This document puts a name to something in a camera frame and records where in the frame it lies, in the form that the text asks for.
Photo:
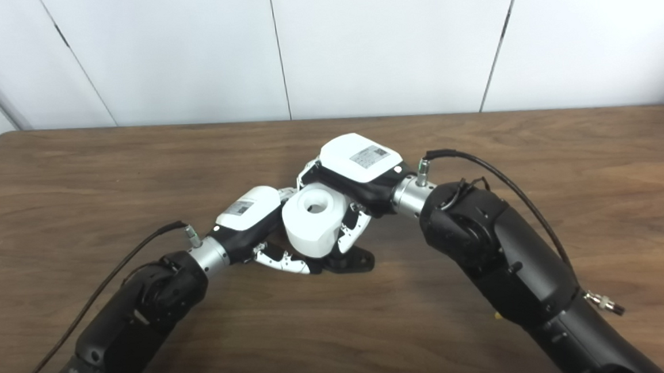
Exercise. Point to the round white plastic piece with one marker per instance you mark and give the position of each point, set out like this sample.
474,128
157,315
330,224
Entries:
306,234

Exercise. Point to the black flanged holder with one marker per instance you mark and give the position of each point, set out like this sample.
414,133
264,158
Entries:
357,261

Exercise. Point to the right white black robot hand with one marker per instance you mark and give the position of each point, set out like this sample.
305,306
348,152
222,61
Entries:
362,164

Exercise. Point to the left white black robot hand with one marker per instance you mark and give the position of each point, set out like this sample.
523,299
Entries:
250,211

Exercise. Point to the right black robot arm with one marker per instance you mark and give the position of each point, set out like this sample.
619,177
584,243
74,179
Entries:
503,257

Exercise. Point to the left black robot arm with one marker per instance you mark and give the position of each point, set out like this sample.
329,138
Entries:
138,313

